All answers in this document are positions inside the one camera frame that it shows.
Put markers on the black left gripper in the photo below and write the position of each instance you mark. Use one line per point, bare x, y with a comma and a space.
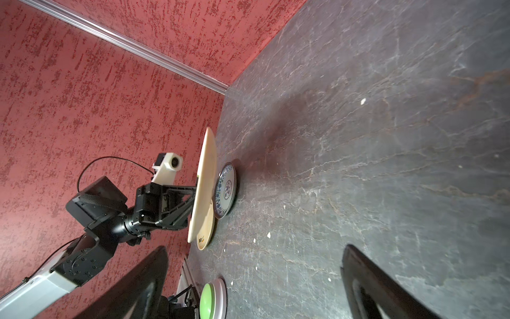
156, 207

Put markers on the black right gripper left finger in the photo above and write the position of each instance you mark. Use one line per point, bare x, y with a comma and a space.
138, 294

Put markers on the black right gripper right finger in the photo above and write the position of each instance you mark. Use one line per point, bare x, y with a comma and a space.
370, 291

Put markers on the cream yellow plate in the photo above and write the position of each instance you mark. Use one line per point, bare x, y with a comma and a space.
206, 175

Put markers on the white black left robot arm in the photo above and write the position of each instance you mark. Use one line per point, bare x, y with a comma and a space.
101, 209

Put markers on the beige plate under left arm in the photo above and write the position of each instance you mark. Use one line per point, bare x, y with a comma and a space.
206, 232

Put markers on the blue floral porcelain plate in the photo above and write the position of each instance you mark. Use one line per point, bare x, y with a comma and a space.
225, 191

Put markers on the green push button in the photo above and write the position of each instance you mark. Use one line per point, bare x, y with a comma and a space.
213, 300

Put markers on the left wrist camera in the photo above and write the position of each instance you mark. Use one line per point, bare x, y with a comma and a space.
166, 167

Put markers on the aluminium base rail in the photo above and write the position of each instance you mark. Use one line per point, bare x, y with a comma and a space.
185, 303

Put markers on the aluminium left corner post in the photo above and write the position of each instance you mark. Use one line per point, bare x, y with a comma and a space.
83, 23

